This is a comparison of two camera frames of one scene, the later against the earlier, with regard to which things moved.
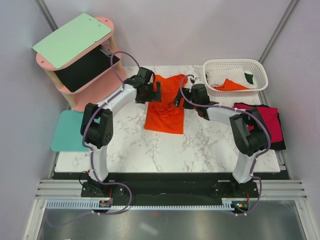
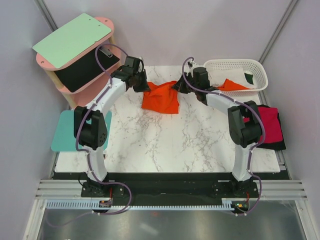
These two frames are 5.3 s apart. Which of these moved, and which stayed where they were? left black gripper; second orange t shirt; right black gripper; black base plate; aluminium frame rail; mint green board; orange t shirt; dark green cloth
Moved: left black gripper; right black gripper; orange t shirt
Stayed: second orange t shirt; dark green cloth; aluminium frame rail; black base plate; mint green board
